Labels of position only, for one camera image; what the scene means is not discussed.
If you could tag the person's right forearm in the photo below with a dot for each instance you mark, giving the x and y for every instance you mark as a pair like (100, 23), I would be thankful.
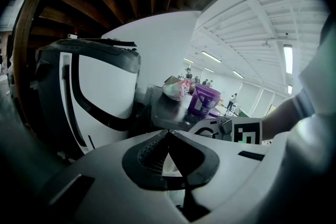
(281, 118)

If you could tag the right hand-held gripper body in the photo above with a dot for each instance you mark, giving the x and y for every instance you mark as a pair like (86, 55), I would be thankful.
(246, 131)

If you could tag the open cardboard box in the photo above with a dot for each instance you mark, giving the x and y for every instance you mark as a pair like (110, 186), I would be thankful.
(170, 80)

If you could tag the white detergent drawer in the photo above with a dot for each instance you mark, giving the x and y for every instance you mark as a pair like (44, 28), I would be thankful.
(172, 168)

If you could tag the purple tub lid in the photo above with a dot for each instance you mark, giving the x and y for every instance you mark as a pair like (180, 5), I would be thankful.
(214, 113)

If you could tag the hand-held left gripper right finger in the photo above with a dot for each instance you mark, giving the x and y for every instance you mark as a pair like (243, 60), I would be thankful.
(231, 178)

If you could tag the purple powder container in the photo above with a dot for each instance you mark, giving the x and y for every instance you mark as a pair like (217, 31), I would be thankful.
(203, 99)

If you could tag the long ceiling light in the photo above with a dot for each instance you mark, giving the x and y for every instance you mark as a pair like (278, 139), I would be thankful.
(288, 59)
(211, 57)

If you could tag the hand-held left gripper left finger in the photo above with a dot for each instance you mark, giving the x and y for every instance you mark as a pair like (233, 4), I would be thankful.
(105, 178)

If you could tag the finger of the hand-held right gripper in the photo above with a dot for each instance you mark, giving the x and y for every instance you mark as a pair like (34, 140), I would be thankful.
(207, 124)

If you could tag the white and black appliance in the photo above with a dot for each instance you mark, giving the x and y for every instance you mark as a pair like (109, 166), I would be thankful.
(105, 86)

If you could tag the floral detergent refill pouch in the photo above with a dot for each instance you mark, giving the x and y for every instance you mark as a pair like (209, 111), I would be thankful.
(176, 90)

